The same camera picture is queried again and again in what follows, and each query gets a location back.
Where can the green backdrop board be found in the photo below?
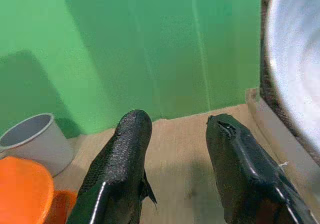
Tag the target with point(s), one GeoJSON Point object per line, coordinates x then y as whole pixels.
{"type": "Point", "coordinates": [130, 51]}

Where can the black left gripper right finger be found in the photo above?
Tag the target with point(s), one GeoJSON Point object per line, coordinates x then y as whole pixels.
{"type": "Point", "coordinates": [247, 169]}

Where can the silver metal bowl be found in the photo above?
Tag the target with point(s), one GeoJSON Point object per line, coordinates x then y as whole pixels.
{"type": "Point", "coordinates": [295, 58]}

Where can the orange plastic cup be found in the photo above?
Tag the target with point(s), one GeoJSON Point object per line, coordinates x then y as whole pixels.
{"type": "Point", "coordinates": [23, 191]}

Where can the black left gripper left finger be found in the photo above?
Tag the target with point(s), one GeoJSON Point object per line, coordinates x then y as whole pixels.
{"type": "Point", "coordinates": [117, 164]}

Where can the white cup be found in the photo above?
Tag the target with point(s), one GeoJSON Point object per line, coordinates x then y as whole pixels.
{"type": "Point", "coordinates": [37, 141]}

